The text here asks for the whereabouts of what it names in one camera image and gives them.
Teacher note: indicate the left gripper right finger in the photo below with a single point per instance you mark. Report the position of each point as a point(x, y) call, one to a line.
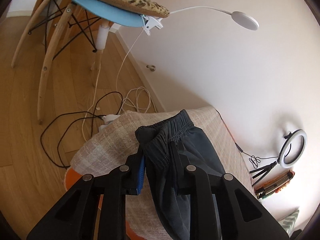
point(220, 206)

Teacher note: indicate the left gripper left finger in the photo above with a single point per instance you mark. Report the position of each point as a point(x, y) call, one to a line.
point(94, 207)

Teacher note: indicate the dark navy pants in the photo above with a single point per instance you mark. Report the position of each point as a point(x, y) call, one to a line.
point(165, 145)

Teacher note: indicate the folded silver tripod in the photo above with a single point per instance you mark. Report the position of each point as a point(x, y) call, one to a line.
point(273, 184)

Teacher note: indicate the black mini tripod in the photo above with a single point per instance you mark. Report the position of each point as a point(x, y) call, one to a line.
point(261, 172)

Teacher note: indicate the green white patterned pillow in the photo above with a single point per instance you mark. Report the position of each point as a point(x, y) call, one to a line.
point(288, 222)

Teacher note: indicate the beige plaid bed blanket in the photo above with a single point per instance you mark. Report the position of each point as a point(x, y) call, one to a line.
point(111, 147)

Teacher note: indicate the white power strip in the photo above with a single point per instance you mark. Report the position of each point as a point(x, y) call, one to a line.
point(107, 119)

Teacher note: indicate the metal door stopper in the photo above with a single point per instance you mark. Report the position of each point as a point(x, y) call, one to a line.
point(152, 68)

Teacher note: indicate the light blue chair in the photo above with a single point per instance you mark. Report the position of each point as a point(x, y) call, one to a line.
point(107, 13)

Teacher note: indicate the white ring light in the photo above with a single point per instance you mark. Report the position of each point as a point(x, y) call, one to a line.
point(293, 148)

